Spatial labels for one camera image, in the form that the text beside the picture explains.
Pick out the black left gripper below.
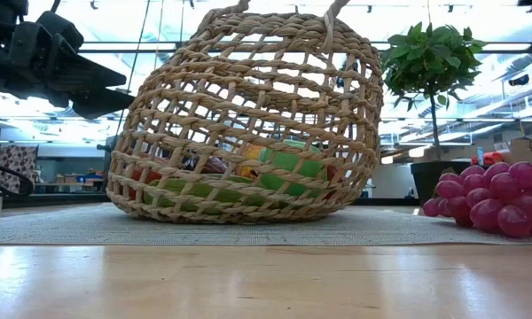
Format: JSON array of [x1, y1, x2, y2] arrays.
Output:
[[0, 11, 137, 121]]

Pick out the long green cucumber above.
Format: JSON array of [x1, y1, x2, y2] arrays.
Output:
[[142, 175, 270, 214]]

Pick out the orange red peach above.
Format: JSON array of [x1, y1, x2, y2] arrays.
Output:
[[235, 142, 267, 179]]

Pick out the woven wicker basket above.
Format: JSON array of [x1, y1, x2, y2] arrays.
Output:
[[105, 0, 385, 225]]

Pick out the green apple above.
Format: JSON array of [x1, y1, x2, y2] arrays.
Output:
[[255, 139, 327, 200]]

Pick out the purple grape bunch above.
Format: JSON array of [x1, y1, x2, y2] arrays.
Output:
[[422, 160, 532, 239]]

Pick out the black round knob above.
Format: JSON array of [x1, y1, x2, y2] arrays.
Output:
[[96, 136, 116, 154]]

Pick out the shelf items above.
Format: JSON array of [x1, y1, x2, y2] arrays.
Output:
[[55, 167, 104, 185]]

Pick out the brown patterned box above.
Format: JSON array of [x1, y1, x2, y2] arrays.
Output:
[[0, 144, 39, 192]]

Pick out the black curved bar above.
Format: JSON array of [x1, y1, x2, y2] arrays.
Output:
[[0, 158, 35, 197]]

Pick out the grey woven placemat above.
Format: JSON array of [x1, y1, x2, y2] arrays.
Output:
[[0, 202, 532, 246]]

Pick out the green leafy plant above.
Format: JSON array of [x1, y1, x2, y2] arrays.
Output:
[[378, 21, 487, 163]]

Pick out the black plant pot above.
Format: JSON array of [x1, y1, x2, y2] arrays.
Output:
[[410, 159, 473, 207]]

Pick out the red orange object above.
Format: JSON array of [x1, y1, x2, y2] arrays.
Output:
[[471, 151, 505, 166]]

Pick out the cardboard boxes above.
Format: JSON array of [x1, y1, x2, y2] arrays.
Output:
[[491, 132, 532, 167]]

